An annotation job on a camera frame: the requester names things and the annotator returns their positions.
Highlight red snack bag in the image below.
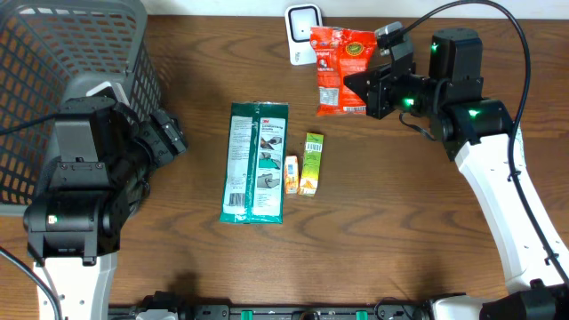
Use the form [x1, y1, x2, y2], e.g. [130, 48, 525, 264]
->
[309, 27, 376, 116]

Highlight green juice carton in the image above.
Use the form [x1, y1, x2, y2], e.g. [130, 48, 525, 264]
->
[299, 132, 324, 196]

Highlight orange juice carton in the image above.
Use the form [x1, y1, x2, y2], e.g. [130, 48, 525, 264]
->
[284, 156, 300, 195]

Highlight green white snack bag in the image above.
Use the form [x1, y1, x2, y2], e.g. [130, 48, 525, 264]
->
[220, 102, 289, 224]

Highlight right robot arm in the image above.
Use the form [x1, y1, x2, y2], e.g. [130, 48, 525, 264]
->
[344, 23, 568, 319]

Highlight white barcode scanner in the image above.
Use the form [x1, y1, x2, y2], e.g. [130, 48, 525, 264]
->
[284, 4, 323, 66]

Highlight grey plastic laundry basket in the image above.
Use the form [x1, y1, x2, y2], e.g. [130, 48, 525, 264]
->
[1, 0, 162, 217]

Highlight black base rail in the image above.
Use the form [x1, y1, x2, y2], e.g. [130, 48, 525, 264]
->
[108, 291, 468, 320]

